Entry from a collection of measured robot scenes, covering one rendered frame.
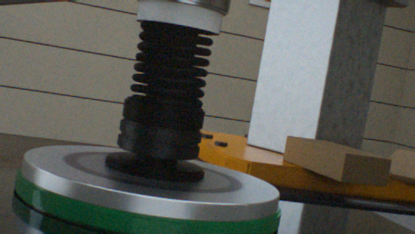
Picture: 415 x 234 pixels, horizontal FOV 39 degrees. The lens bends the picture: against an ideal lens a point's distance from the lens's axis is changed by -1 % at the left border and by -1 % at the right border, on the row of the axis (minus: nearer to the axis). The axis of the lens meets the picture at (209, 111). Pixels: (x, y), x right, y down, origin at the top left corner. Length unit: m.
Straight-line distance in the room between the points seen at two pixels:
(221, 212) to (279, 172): 0.69
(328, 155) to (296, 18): 0.38
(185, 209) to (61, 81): 6.11
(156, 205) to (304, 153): 0.74
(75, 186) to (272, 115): 0.94
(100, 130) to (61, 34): 1.13
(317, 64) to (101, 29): 5.39
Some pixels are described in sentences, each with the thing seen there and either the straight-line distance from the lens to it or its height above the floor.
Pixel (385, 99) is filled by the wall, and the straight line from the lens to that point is 8.09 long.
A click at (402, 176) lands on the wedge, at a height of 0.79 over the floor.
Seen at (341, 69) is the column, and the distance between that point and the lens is 1.28.
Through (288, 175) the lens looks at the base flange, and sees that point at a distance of 1.10.
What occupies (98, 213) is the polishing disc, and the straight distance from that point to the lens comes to 0.40.
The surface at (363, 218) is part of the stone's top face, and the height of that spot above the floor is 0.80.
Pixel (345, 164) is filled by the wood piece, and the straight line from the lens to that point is 1.02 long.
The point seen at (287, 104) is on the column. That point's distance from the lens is 1.29.
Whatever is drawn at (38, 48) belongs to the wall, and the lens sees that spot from 6.46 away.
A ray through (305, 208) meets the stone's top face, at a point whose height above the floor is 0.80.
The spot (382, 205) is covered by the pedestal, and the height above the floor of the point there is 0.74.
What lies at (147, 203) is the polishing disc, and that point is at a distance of 0.39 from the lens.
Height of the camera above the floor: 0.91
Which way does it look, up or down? 3 degrees down
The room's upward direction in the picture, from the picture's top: 10 degrees clockwise
